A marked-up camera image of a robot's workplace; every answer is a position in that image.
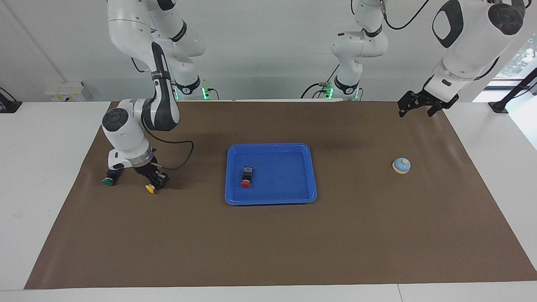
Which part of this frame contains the brown table mat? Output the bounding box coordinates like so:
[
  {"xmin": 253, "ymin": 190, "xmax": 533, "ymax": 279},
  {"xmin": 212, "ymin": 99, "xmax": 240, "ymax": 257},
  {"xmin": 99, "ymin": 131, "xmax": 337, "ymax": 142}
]
[{"xmin": 24, "ymin": 101, "xmax": 537, "ymax": 290}]

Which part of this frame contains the window with green foliage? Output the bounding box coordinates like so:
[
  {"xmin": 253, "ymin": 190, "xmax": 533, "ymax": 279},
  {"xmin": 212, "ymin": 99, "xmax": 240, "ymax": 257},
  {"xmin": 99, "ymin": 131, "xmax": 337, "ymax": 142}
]
[{"xmin": 495, "ymin": 34, "xmax": 537, "ymax": 80}]

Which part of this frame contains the black table clamp mount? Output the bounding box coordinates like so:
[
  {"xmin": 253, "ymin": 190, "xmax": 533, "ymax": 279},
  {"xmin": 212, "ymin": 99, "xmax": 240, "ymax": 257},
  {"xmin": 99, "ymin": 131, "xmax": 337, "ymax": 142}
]
[{"xmin": 0, "ymin": 87, "xmax": 22, "ymax": 114}]

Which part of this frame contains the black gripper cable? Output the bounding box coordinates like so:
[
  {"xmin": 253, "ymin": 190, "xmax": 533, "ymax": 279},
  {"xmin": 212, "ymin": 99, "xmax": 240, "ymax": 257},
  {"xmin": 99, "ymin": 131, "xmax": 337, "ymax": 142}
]
[
  {"xmin": 141, "ymin": 117, "xmax": 194, "ymax": 170},
  {"xmin": 474, "ymin": 57, "xmax": 502, "ymax": 80}
]

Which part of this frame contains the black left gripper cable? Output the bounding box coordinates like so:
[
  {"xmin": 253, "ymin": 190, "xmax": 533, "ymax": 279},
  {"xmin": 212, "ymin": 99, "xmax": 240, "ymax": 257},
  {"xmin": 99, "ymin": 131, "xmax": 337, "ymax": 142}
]
[{"xmin": 474, "ymin": 57, "xmax": 502, "ymax": 80}]

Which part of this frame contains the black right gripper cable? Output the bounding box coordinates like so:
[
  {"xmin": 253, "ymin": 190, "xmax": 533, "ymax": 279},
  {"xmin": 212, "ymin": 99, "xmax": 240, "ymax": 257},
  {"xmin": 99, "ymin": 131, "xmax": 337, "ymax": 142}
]
[{"xmin": 141, "ymin": 117, "xmax": 194, "ymax": 170}]

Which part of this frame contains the black left arm base cable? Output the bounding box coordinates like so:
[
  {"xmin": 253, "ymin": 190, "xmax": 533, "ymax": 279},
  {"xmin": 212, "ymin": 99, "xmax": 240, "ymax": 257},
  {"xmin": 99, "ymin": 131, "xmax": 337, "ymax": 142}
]
[{"xmin": 300, "ymin": 63, "xmax": 339, "ymax": 100}]

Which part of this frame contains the white box with yellow labels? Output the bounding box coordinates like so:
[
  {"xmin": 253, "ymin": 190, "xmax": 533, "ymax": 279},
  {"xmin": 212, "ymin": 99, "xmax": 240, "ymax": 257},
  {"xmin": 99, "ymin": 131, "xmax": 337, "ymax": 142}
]
[{"xmin": 45, "ymin": 82, "xmax": 86, "ymax": 102}]

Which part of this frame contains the green push button switch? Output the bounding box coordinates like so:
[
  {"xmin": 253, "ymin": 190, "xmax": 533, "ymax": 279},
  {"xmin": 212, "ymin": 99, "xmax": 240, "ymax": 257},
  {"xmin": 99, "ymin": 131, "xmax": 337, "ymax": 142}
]
[{"xmin": 102, "ymin": 168, "xmax": 123, "ymax": 187}]

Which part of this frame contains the red push button switch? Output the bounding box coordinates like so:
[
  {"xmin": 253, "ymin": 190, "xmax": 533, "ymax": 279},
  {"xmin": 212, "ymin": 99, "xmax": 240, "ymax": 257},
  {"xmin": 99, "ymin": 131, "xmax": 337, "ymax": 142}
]
[{"xmin": 240, "ymin": 167, "xmax": 255, "ymax": 189}]

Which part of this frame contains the blue plastic tray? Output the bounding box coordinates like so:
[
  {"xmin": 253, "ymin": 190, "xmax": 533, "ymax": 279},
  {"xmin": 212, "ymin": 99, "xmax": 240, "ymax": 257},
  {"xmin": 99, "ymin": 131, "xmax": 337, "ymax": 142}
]
[{"xmin": 225, "ymin": 143, "xmax": 318, "ymax": 206}]

